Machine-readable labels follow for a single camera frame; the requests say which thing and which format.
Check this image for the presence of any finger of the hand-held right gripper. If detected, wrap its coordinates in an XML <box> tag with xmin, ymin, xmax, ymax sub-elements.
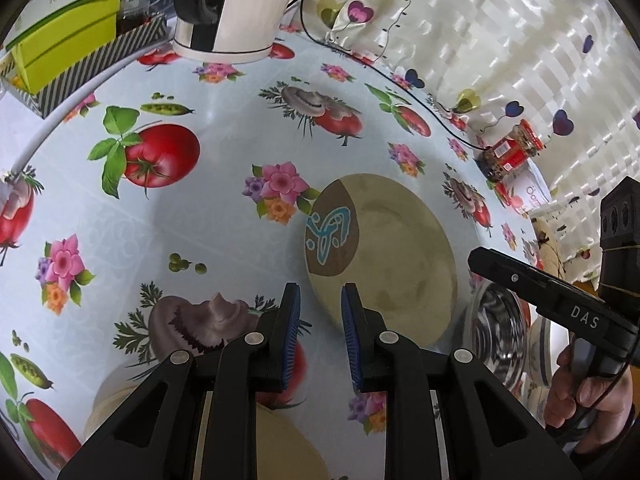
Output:
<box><xmin>467</xmin><ymin>247</ymin><xmax>556</xmax><ymax>311</ymax></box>

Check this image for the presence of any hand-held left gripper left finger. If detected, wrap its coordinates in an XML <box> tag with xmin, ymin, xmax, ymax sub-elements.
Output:
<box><xmin>57</xmin><ymin>282</ymin><xmax>313</xmax><ymax>480</ymax></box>

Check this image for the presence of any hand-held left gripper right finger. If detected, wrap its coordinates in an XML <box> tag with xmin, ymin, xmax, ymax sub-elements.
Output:
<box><xmin>341</xmin><ymin>284</ymin><xmax>583</xmax><ymax>480</ymax></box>

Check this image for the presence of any steel bowl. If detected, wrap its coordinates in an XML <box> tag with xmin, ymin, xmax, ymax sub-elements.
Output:
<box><xmin>462</xmin><ymin>282</ymin><xmax>533</xmax><ymax>396</ymax></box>

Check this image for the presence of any white bowl with blue stripes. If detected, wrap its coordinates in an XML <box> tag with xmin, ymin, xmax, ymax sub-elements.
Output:
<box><xmin>520</xmin><ymin>310</ymin><xmax>557</xmax><ymax>413</ymax></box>

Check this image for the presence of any beige plate with brown patch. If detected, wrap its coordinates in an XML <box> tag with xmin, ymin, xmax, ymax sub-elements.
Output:
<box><xmin>304</xmin><ymin>172</ymin><xmax>458</xmax><ymax>348</ymax></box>

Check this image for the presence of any plain beige plate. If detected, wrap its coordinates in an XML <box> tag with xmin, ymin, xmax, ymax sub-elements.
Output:
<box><xmin>85</xmin><ymin>365</ymin><xmax>331</xmax><ymax>480</ymax></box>

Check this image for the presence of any person's right hand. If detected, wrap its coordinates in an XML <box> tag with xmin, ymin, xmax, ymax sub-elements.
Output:
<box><xmin>544</xmin><ymin>346</ymin><xmax>636</xmax><ymax>456</ymax></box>

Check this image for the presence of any tied burlap sack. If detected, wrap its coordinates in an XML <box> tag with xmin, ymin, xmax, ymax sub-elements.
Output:
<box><xmin>532</xmin><ymin>210</ymin><xmax>601</xmax><ymax>286</ymax></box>

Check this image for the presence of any white yogurt tub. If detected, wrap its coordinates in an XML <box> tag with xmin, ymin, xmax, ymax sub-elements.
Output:
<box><xmin>502</xmin><ymin>167</ymin><xmax>551</xmax><ymax>217</ymax></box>

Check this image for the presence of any glass jar with red lid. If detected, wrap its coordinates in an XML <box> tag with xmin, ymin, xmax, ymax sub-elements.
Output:
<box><xmin>475</xmin><ymin>120</ymin><xmax>545</xmax><ymax>183</ymax></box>

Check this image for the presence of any vegetable print tablecloth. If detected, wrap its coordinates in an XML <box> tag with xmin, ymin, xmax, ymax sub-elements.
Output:
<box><xmin>0</xmin><ymin>25</ymin><xmax>566</xmax><ymax>480</ymax></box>

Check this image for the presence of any cream curtain with hearts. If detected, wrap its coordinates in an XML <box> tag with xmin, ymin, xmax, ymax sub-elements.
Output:
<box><xmin>280</xmin><ymin>0</ymin><xmax>640</xmax><ymax>291</ymax></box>

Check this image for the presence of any black white striped box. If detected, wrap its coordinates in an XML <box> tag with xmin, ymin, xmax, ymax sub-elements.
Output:
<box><xmin>0</xmin><ymin>12</ymin><xmax>168</xmax><ymax>118</ymax></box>

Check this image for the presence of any white electric kettle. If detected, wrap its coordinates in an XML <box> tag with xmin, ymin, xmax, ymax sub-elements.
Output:
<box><xmin>172</xmin><ymin>0</ymin><xmax>311</xmax><ymax>61</ymax></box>

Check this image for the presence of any green box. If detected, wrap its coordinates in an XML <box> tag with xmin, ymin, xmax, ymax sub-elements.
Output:
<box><xmin>10</xmin><ymin>0</ymin><xmax>123</xmax><ymax>93</ymax></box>

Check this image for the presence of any white box with label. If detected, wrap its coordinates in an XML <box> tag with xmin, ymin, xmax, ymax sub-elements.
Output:
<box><xmin>10</xmin><ymin>0</ymin><xmax>115</xmax><ymax>46</ymax></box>

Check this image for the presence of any black cable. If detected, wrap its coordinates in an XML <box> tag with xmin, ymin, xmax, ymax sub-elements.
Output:
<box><xmin>299</xmin><ymin>0</ymin><xmax>490</xmax><ymax>152</ymax></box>

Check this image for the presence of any white cord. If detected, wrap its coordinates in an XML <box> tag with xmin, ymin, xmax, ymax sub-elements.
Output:
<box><xmin>9</xmin><ymin>45</ymin><xmax>173</xmax><ymax>182</ymax></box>

